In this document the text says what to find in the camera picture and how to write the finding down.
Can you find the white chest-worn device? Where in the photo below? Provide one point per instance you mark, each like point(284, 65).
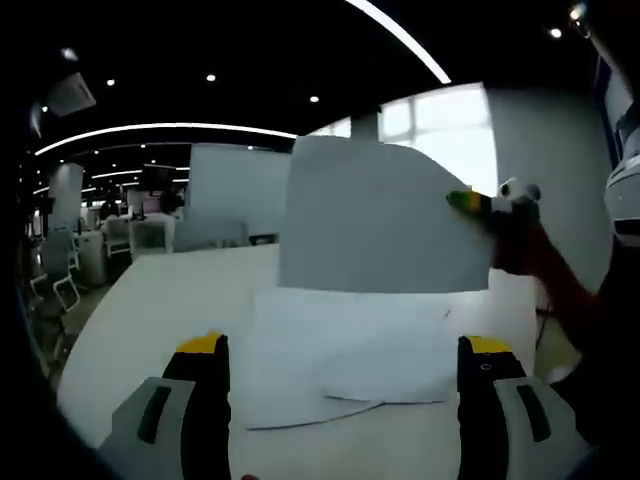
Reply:
point(625, 200)

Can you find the small dark hanging screen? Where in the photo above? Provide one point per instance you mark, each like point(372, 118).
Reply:
point(157, 173)

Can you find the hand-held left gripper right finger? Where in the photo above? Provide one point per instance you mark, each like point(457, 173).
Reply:
point(480, 410)

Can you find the white office chair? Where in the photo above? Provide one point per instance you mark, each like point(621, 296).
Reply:
point(55, 255)

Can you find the person's right hand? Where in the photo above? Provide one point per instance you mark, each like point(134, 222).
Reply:
point(515, 245)

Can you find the long ceiling light strip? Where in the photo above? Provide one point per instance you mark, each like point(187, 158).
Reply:
point(165, 127)
point(405, 40)

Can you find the grey low partition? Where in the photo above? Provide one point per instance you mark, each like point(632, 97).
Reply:
point(210, 235)

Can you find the ceiling air conditioner unit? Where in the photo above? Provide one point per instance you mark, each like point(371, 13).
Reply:
point(72, 95)

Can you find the white square pillar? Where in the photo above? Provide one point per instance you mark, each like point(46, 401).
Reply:
point(66, 197)

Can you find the ceiling spotlights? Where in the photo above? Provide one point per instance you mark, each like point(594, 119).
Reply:
point(210, 77)

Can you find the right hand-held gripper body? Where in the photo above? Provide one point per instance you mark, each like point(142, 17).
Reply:
point(517, 197)

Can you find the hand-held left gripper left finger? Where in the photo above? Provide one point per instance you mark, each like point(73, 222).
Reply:
point(200, 400)

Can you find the large bright window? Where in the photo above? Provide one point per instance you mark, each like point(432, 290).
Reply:
point(330, 129)
point(450, 125)

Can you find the white office desk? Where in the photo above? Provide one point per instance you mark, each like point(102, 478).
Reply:
point(150, 232)

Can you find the white table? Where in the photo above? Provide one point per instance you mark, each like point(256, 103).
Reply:
point(150, 300)

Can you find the white printing paper sheet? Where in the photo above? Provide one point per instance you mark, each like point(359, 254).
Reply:
point(375, 220)

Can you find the large whiteboard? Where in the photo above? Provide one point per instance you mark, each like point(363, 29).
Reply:
point(235, 190)

